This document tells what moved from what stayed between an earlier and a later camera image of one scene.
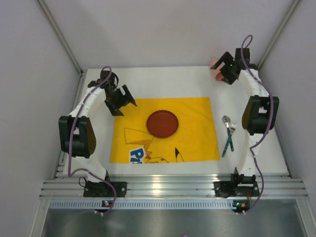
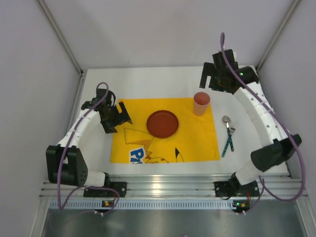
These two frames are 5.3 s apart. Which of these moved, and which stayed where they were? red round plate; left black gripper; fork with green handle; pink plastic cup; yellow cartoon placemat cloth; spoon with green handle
Moved: pink plastic cup; left black gripper
Stayed: red round plate; fork with green handle; spoon with green handle; yellow cartoon placemat cloth
